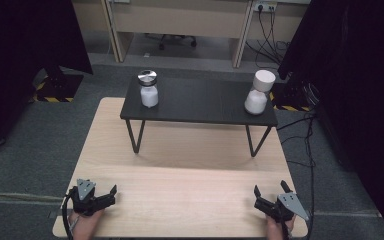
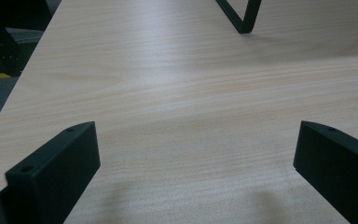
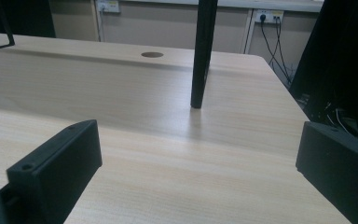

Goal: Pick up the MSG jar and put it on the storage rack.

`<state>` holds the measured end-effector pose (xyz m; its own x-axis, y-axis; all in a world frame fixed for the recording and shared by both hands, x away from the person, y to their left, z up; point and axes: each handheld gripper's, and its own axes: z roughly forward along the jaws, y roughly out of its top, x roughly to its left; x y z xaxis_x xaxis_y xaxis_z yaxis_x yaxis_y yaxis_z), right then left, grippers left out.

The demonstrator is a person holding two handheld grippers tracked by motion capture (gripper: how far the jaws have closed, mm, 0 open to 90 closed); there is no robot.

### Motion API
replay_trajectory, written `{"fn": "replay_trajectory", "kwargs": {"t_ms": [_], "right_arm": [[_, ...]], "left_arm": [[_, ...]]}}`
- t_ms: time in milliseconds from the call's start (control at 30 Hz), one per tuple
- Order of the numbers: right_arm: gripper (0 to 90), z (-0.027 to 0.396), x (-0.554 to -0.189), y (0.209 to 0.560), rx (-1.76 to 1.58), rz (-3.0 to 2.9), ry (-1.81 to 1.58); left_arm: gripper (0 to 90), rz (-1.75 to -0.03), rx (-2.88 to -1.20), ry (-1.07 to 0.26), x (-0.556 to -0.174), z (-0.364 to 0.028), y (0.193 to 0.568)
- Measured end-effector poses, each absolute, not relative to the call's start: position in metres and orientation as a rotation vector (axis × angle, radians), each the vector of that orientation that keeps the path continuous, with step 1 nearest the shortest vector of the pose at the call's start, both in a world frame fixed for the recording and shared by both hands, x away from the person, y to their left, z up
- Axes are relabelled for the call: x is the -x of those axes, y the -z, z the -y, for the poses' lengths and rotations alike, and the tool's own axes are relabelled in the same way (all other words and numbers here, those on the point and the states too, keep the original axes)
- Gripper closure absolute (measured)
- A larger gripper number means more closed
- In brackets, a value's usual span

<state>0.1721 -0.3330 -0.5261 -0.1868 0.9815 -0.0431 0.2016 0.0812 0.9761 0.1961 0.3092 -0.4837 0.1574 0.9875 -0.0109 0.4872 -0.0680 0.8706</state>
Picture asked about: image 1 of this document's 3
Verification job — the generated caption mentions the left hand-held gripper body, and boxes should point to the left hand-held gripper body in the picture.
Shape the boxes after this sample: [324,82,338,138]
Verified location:
[67,178,105,216]

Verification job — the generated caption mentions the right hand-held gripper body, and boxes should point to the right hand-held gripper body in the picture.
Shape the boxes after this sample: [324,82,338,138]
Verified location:
[253,192,310,223]

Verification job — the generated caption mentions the glass jar with metal lid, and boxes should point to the glass jar with metal lid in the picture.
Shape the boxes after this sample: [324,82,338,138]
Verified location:
[137,69,160,109]

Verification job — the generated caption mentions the black shelf with metal legs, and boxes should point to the black shelf with metal legs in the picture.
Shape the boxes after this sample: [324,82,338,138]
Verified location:
[119,74,279,158]

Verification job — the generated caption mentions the person's right hand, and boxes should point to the person's right hand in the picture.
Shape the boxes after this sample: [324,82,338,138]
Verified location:
[265,214,296,240]

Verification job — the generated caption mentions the person's left hand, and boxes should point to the person's left hand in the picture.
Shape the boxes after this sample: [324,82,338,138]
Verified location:
[68,208,106,240]

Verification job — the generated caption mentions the black stand base striped tape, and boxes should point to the black stand base striped tape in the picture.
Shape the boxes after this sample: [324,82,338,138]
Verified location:
[269,79,318,113]
[29,65,84,103]

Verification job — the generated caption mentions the glass jar with white lid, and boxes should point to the glass jar with white lid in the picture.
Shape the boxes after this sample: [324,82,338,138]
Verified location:
[244,69,277,116]

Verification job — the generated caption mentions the black curtain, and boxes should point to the black curtain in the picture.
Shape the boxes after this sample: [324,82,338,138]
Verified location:
[277,0,384,240]

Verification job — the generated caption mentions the black machine base with hazard tape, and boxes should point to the black machine base with hazard tape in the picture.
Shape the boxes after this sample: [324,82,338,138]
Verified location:
[0,0,94,153]

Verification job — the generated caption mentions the black office chair base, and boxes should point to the black office chair base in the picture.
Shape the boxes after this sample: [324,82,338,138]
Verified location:
[145,33,198,52]

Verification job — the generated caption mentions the beige office desk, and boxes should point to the beige office desk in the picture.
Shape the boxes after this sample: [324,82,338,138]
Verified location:
[71,0,311,69]

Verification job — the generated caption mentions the black floor cable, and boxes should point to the black floor cable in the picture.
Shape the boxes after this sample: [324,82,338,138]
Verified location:
[275,111,317,240]

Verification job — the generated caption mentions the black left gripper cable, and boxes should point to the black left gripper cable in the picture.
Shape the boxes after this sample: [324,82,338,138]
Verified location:
[61,194,75,240]

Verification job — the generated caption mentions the black socket cables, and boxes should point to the black socket cables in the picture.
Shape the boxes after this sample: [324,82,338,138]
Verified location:
[244,6,293,67]

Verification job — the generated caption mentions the white wall power socket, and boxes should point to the white wall power socket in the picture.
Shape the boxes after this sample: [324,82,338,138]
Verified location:
[253,0,278,13]

